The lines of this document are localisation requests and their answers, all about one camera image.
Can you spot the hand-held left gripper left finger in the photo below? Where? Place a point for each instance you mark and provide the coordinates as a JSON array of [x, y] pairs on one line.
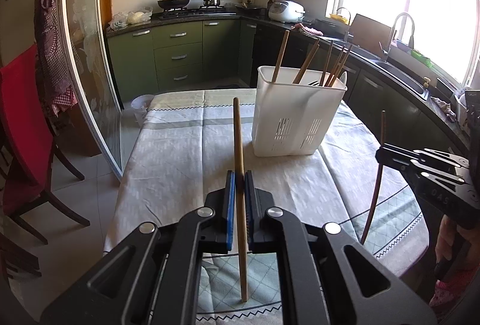
[[229, 205]]

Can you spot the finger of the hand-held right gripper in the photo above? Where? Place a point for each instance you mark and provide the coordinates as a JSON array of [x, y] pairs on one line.
[[397, 155], [438, 173]]

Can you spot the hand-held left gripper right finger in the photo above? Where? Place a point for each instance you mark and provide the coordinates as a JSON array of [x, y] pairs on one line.
[[250, 205]]

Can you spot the white plastic utensil holder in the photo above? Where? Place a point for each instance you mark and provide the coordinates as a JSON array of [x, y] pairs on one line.
[[277, 111]]

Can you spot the person's right hand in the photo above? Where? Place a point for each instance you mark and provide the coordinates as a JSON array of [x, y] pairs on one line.
[[446, 235]]

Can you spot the grey rag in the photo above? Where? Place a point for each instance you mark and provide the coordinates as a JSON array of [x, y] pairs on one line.
[[444, 109]]

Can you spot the white printed jar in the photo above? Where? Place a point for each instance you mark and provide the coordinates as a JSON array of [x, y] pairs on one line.
[[470, 114]]

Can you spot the pale patterned tablecloth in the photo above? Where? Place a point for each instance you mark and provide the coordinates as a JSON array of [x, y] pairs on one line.
[[176, 159]]

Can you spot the steel kitchen sink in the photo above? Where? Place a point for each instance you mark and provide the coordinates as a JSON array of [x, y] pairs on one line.
[[397, 75]]

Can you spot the green sponge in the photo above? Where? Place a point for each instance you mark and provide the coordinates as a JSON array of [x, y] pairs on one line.
[[422, 57]]

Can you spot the brown cutting board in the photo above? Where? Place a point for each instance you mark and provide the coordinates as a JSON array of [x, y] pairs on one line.
[[369, 34]]

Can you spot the white trash bin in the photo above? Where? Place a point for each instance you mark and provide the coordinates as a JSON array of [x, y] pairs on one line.
[[142, 107]]

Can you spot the steel kitchen faucet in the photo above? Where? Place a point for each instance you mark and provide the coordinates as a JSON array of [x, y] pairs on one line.
[[403, 19]]

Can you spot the yellow basket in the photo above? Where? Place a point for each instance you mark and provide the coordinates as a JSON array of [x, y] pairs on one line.
[[340, 18]]

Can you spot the pink checkered cloth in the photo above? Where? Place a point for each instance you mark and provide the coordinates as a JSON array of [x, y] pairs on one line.
[[307, 29]]

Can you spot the green kitchen cabinets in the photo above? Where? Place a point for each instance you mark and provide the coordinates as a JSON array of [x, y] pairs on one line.
[[176, 54]]

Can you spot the white rice cooker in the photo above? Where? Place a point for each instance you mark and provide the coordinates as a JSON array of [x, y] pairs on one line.
[[287, 11]]

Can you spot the black gas stove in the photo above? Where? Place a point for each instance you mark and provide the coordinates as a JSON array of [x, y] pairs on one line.
[[198, 12]]

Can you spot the glass sliding door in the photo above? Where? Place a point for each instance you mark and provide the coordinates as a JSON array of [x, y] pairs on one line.
[[90, 66]]

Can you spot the dark sauce bottles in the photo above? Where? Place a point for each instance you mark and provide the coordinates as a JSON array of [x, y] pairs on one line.
[[275, 0]]

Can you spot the black cooking pot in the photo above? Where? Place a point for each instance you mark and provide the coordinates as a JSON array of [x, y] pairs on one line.
[[212, 1]]

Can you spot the black wok with lid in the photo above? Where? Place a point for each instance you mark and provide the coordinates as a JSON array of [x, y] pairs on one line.
[[173, 2]]

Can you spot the white plastic bag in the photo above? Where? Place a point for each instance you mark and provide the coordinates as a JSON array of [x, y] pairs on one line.
[[131, 18]]

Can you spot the red chair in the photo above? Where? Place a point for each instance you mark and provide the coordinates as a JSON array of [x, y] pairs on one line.
[[26, 129]]

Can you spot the dark wooden chair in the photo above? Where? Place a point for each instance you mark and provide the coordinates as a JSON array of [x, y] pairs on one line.
[[15, 253]]

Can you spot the checkered apron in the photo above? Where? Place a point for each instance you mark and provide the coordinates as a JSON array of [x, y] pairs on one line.
[[52, 47]]

